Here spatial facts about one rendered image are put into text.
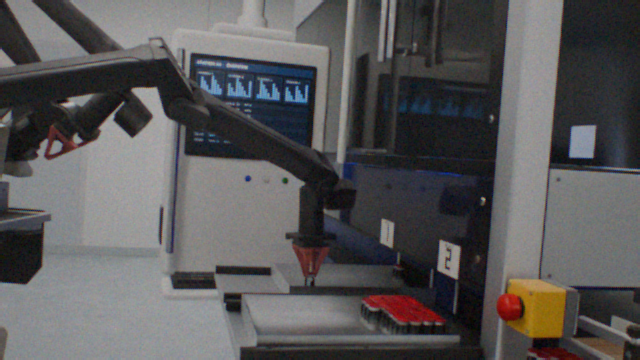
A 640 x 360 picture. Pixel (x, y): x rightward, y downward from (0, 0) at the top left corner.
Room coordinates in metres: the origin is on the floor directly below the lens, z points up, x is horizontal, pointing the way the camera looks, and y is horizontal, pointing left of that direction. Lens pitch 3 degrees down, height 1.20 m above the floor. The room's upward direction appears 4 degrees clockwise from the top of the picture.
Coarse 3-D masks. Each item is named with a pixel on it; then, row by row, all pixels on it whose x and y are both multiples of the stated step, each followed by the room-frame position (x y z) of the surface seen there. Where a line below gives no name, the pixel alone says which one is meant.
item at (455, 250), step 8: (440, 240) 1.14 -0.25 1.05; (440, 248) 1.13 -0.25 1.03; (456, 248) 1.07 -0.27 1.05; (440, 256) 1.13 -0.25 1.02; (448, 256) 1.10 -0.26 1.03; (456, 256) 1.07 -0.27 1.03; (440, 264) 1.13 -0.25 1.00; (448, 264) 1.10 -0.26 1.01; (456, 264) 1.06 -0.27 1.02; (448, 272) 1.09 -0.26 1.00; (456, 272) 1.06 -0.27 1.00
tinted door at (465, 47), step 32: (416, 0) 1.38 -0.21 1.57; (448, 0) 1.21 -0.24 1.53; (480, 0) 1.08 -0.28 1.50; (416, 32) 1.37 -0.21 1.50; (448, 32) 1.20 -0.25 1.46; (480, 32) 1.07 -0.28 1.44; (416, 64) 1.35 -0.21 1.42; (448, 64) 1.19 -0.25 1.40; (480, 64) 1.06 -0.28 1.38; (416, 96) 1.34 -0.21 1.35; (448, 96) 1.18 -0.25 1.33; (480, 96) 1.05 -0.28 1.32; (416, 128) 1.33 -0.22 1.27; (448, 128) 1.17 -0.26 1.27; (480, 128) 1.04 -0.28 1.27
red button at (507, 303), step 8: (504, 296) 0.85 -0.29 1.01; (512, 296) 0.84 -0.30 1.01; (496, 304) 0.86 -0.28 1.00; (504, 304) 0.84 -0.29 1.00; (512, 304) 0.83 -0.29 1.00; (520, 304) 0.84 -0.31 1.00; (504, 312) 0.84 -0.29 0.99; (512, 312) 0.83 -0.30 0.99; (520, 312) 0.83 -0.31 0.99; (504, 320) 0.85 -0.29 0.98; (512, 320) 0.84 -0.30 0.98
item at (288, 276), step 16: (272, 272) 1.47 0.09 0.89; (288, 272) 1.50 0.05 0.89; (320, 272) 1.52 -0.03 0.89; (336, 272) 1.53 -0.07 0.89; (352, 272) 1.54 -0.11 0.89; (368, 272) 1.55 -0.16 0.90; (384, 272) 1.56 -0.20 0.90; (288, 288) 1.25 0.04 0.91; (304, 288) 1.25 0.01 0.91; (320, 288) 1.26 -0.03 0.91; (336, 288) 1.27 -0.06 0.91; (352, 288) 1.28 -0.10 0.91; (368, 288) 1.29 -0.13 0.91; (384, 288) 1.29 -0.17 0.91; (400, 288) 1.30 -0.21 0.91; (416, 288) 1.31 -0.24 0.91; (432, 288) 1.32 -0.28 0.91
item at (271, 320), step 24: (264, 312) 1.14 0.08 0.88; (288, 312) 1.15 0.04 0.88; (312, 312) 1.17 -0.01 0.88; (336, 312) 1.18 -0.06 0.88; (360, 312) 1.19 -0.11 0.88; (264, 336) 0.89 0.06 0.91; (288, 336) 0.90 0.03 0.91; (312, 336) 0.91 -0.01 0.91; (336, 336) 0.92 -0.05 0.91; (360, 336) 0.93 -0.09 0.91; (384, 336) 0.93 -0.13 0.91; (408, 336) 0.94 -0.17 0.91; (432, 336) 0.95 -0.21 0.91; (456, 336) 0.96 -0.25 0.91
